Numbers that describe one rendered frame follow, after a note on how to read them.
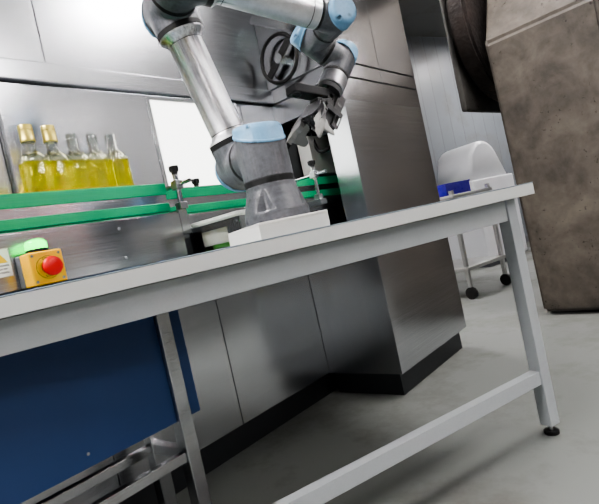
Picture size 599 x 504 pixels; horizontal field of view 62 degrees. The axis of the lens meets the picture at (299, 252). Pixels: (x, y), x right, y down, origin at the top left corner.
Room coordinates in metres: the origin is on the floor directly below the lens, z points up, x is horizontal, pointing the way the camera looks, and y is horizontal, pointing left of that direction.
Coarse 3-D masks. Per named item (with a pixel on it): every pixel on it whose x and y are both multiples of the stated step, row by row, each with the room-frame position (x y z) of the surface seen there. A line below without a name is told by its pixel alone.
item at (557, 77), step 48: (480, 0) 3.02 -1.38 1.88; (528, 0) 2.64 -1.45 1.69; (576, 0) 2.44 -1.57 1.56; (480, 48) 2.93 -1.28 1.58; (528, 48) 2.62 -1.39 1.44; (576, 48) 2.47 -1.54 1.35; (480, 96) 3.15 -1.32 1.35; (528, 96) 2.66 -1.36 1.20; (576, 96) 2.50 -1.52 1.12; (528, 144) 2.71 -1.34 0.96; (576, 144) 2.54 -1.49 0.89; (576, 192) 2.58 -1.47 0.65; (576, 240) 2.63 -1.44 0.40; (576, 288) 2.67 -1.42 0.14
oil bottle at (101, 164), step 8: (96, 152) 1.39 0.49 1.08; (104, 152) 1.41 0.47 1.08; (96, 160) 1.38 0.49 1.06; (104, 160) 1.40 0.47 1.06; (96, 168) 1.38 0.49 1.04; (104, 168) 1.39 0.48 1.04; (96, 176) 1.37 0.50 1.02; (104, 176) 1.39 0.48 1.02; (112, 176) 1.41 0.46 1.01; (96, 184) 1.37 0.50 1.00; (104, 184) 1.38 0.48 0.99; (112, 184) 1.40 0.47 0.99
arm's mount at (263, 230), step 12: (300, 216) 1.08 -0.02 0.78; (312, 216) 1.09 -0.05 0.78; (324, 216) 1.11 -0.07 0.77; (252, 228) 1.06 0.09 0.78; (264, 228) 1.04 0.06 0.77; (276, 228) 1.05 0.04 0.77; (288, 228) 1.06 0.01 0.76; (300, 228) 1.08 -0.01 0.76; (312, 228) 1.09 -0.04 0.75; (240, 240) 1.12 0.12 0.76; (252, 240) 1.07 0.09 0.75
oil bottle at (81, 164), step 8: (72, 152) 1.34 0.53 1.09; (80, 152) 1.35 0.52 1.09; (72, 160) 1.33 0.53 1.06; (80, 160) 1.34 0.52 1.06; (88, 160) 1.36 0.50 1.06; (72, 168) 1.33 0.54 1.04; (80, 168) 1.34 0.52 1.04; (88, 168) 1.36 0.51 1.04; (80, 176) 1.34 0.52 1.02; (88, 176) 1.35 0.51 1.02; (80, 184) 1.33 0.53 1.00; (88, 184) 1.35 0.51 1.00
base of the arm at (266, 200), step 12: (252, 180) 1.11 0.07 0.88; (264, 180) 1.09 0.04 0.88; (276, 180) 1.10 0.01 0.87; (288, 180) 1.11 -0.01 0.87; (252, 192) 1.11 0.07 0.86; (264, 192) 1.09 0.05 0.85; (276, 192) 1.09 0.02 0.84; (288, 192) 1.10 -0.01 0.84; (300, 192) 1.14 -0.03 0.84; (252, 204) 1.10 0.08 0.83; (264, 204) 1.10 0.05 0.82; (276, 204) 1.08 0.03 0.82; (288, 204) 1.08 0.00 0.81; (300, 204) 1.10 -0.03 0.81; (252, 216) 1.10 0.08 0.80; (264, 216) 1.08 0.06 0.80; (276, 216) 1.08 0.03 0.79; (288, 216) 1.08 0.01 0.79
